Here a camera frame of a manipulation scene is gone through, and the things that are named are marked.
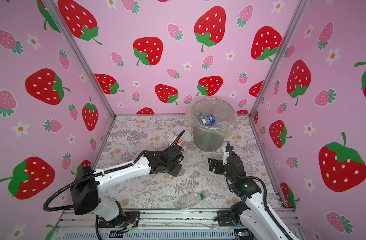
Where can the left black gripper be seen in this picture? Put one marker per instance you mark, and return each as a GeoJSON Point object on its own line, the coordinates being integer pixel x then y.
{"type": "Point", "coordinates": [177, 171]}

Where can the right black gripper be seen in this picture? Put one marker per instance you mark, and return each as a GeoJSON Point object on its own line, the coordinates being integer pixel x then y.
{"type": "Point", "coordinates": [220, 164]}

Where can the bottle with red white label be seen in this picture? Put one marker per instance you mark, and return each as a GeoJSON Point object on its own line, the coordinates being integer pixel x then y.
{"type": "Point", "coordinates": [171, 137]}

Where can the clear bottle with green ring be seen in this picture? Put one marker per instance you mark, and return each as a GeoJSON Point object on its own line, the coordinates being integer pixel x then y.
{"type": "Point", "coordinates": [193, 199]}

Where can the Pocari bottle blue label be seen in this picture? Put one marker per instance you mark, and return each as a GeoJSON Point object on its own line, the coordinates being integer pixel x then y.
{"type": "Point", "coordinates": [206, 120]}

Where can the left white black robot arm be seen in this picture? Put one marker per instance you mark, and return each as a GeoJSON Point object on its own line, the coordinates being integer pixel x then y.
{"type": "Point", "coordinates": [88, 188]}

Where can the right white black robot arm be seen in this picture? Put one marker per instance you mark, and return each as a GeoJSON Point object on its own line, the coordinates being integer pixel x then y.
{"type": "Point", "coordinates": [253, 211]}

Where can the grey mesh waste bin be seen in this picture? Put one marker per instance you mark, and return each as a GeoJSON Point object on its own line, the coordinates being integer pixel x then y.
{"type": "Point", "coordinates": [207, 142]}

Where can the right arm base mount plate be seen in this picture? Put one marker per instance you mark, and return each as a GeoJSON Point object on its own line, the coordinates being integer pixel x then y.
{"type": "Point", "coordinates": [228, 218]}

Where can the aluminium front rail frame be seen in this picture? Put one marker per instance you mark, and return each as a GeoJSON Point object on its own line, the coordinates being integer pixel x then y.
{"type": "Point", "coordinates": [163, 224]}

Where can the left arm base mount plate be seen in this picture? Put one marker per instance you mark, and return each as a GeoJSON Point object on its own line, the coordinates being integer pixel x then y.
{"type": "Point", "coordinates": [126, 221]}

